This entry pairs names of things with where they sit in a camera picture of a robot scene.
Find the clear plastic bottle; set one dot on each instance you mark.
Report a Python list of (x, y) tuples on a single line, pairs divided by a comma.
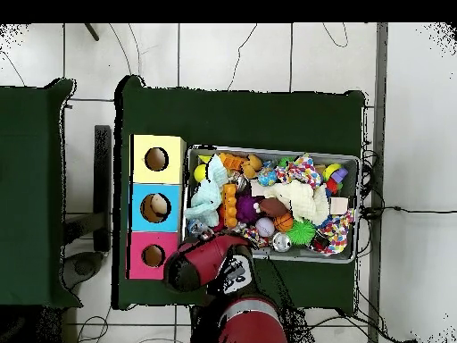
[(195, 227)]

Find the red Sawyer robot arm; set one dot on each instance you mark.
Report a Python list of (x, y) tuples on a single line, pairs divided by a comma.
[(203, 257)]

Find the wooden box with three holes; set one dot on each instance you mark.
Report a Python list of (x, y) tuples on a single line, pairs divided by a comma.
[(157, 175)]

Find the shallow metal mesh bin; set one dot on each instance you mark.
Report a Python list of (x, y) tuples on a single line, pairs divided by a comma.
[(303, 254)]

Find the long orange toy brick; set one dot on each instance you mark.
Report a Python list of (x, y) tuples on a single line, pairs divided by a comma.
[(229, 203)]

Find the mint green cloth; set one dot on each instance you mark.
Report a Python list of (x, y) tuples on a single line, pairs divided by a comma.
[(207, 200)]

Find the purple spiky ball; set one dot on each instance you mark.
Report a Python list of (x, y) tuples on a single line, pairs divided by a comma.
[(247, 210)]

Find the yellow ball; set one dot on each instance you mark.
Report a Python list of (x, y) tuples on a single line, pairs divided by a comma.
[(200, 173)]

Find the blue globe ball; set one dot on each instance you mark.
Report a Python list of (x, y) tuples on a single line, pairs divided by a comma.
[(267, 177)]

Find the brown toy football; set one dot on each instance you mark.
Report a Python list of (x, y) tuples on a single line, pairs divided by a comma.
[(273, 207)]

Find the cream muslin cloth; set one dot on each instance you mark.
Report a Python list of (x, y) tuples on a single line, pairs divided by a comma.
[(303, 200)]

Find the colourful spotted cloth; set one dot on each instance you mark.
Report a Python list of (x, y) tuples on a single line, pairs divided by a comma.
[(337, 230), (301, 169)]

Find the green spiky ball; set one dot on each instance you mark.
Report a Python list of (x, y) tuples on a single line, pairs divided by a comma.
[(301, 232)]

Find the grey metal bar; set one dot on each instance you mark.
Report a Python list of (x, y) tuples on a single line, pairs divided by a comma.
[(380, 107)]

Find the dark green side table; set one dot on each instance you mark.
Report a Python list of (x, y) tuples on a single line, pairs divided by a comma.
[(28, 178)]

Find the black rod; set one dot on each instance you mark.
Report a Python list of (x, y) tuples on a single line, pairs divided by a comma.
[(92, 32)]

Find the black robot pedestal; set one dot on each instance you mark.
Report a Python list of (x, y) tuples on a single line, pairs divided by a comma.
[(203, 328)]

